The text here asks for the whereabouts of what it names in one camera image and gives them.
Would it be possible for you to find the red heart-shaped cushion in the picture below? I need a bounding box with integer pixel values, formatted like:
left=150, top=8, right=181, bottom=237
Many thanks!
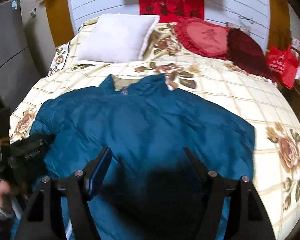
left=174, top=18, right=229, bottom=60

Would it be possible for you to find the grey refrigerator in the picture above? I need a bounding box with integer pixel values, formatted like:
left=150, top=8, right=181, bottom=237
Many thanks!
left=0, top=0, right=42, bottom=113

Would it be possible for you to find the floral cream bed quilt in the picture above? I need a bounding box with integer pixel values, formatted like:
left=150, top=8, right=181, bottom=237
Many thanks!
left=10, top=18, right=300, bottom=239

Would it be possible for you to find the blue puffer jacket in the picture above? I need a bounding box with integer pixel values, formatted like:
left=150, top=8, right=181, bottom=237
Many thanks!
left=30, top=75, right=255, bottom=239

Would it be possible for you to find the white square pillow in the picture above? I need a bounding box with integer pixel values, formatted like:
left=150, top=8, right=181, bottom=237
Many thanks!
left=77, top=14, right=160, bottom=63

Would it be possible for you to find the red calligraphy banner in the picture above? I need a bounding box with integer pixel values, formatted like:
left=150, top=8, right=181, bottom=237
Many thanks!
left=139, top=0, right=205, bottom=23

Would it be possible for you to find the red shopping bag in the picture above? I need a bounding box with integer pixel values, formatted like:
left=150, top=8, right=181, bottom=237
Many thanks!
left=266, top=46, right=299, bottom=90

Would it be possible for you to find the person's left hand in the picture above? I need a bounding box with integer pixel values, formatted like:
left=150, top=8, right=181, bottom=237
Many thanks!
left=0, top=179, right=21, bottom=214

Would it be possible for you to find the dark red velvet cushion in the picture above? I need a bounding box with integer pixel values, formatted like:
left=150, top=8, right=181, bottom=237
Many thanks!
left=227, top=28, right=275, bottom=82

